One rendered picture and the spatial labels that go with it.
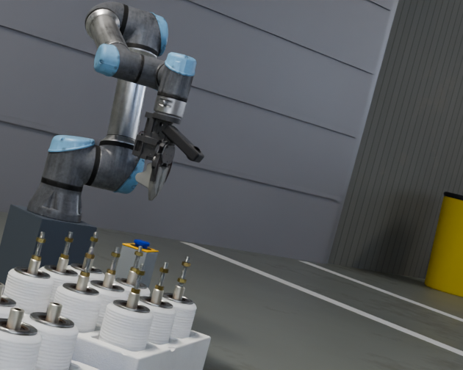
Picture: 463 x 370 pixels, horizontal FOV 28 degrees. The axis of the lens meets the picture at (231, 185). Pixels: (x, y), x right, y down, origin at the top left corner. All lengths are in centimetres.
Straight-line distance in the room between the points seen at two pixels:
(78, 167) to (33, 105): 226
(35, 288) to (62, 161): 69
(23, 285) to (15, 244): 67
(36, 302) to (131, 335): 23
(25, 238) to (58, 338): 103
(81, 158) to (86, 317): 77
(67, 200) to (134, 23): 54
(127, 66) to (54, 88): 254
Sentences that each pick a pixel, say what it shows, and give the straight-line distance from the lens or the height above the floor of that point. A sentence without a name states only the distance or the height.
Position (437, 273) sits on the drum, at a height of 12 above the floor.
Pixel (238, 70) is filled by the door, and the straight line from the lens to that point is 557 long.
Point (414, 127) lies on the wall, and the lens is 699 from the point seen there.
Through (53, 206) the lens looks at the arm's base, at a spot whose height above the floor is 33.
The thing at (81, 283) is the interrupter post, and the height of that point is 27.
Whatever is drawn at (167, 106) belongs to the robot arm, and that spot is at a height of 67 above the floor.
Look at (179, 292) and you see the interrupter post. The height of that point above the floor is 27.
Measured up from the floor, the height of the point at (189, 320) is 22.
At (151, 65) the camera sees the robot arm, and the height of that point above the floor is 76.
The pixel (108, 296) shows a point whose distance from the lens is 198.
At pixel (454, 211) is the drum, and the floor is 59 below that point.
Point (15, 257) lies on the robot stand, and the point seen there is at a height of 17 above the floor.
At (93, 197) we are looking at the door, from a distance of 509.
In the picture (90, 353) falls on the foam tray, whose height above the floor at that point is 16.
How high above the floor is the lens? 61
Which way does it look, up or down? 2 degrees down
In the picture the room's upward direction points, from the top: 15 degrees clockwise
